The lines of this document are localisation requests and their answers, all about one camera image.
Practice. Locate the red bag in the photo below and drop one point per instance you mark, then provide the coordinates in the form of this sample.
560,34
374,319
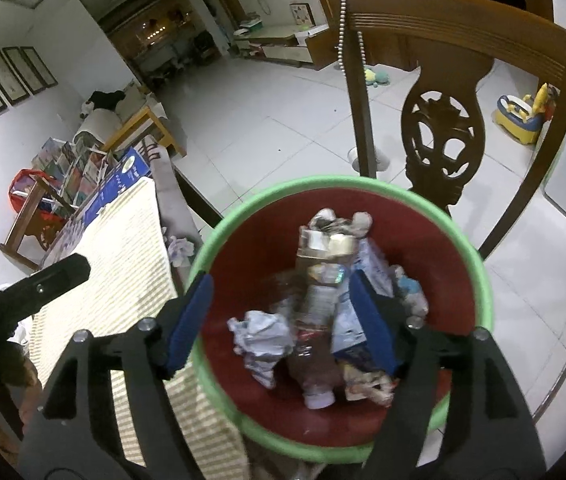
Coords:
23,185

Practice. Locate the white magazine rack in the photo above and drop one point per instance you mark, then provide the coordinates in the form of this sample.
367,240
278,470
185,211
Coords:
78,170

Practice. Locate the low television cabinet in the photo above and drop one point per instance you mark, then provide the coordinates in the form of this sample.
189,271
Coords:
283,42

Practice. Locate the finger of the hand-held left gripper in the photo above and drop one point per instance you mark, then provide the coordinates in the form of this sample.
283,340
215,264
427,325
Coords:
53,280

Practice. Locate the green plush toy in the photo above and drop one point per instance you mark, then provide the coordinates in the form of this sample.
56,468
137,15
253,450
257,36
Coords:
375,76

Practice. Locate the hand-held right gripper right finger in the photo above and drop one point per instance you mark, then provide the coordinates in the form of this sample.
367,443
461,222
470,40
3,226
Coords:
370,320

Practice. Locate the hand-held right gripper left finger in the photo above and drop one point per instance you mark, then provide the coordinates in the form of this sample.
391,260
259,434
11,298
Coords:
190,325

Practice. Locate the carved wooden chair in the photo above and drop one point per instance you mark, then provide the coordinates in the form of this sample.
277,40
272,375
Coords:
443,25

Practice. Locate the grey paper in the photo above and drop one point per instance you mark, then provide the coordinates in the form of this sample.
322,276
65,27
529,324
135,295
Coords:
263,335

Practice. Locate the plain wooden chair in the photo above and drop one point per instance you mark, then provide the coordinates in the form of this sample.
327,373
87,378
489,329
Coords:
28,225

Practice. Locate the blue folder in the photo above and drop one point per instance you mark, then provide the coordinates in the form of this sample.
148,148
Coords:
123,177

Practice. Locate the tan carton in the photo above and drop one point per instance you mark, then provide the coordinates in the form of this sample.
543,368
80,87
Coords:
318,252

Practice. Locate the blue white carton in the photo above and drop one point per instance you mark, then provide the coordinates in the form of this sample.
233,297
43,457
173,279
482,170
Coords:
350,320

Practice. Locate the clear plastic bottle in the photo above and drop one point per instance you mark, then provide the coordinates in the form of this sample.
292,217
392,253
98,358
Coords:
315,305

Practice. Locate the panda plush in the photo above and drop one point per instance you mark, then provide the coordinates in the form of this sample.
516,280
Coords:
105,100

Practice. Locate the square framed picture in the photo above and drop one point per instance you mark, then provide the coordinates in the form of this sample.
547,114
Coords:
302,12

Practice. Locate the pale wrapper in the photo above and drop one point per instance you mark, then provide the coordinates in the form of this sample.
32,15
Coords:
368,385

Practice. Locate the wooden frame sofa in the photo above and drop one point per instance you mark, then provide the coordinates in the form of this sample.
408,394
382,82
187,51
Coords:
133,122

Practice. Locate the red bin with green rim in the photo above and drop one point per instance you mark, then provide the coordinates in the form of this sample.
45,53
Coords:
258,240

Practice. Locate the white floor bowl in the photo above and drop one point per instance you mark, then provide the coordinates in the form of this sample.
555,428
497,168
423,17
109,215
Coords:
383,160

